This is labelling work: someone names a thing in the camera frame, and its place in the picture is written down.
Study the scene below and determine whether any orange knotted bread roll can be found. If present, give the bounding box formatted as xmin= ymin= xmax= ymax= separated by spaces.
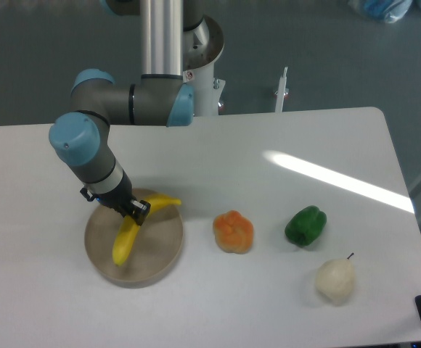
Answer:
xmin=213 ymin=210 xmax=254 ymax=254

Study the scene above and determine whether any white pear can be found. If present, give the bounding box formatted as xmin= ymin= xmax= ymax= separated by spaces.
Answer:
xmin=314 ymin=252 xmax=356 ymax=306

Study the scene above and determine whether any beige round plate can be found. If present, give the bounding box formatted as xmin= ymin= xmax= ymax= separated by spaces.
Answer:
xmin=84 ymin=188 xmax=184 ymax=288

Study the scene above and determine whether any blue plastic bag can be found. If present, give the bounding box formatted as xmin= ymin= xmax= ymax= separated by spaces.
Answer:
xmin=347 ymin=0 xmax=421 ymax=24

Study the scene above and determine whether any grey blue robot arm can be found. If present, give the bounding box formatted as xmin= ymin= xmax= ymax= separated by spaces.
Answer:
xmin=49 ymin=1 xmax=204 ymax=224

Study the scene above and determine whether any white stand leg bracket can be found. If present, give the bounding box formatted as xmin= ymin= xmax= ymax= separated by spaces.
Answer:
xmin=274 ymin=66 xmax=289 ymax=113

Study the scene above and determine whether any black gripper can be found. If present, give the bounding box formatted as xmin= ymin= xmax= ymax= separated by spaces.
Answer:
xmin=80 ymin=184 xmax=151 ymax=226

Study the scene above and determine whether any green bell pepper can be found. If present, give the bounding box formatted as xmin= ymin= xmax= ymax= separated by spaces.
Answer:
xmin=285 ymin=205 xmax=327 ymax=247

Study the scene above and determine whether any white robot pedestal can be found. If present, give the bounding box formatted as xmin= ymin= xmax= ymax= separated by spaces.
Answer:
xmin=183 ymin=15 xmax=226 ymax=116

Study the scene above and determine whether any yellow banana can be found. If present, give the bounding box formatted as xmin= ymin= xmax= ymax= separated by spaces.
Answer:
xmin=112 ymin=193 xmax=181 ymax=266

